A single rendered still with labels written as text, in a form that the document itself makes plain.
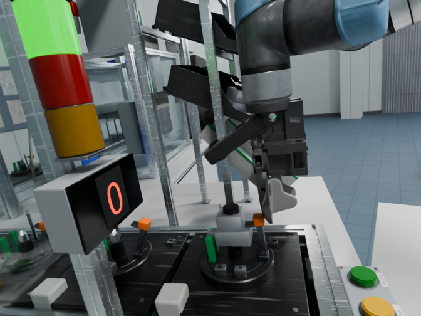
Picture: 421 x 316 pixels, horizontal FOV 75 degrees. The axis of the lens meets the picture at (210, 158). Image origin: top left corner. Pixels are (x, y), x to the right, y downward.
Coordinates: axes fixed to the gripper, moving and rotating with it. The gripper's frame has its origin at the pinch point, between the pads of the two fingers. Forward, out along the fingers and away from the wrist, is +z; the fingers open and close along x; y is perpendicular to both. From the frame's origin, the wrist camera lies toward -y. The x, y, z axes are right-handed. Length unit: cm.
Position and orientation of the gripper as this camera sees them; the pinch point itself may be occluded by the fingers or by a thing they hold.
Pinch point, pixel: (265, 216)
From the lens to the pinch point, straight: 50.6
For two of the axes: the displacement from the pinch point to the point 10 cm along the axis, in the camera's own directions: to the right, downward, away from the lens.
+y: 9.6, -0.8, -2.5
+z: 1.4, 9.6, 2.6
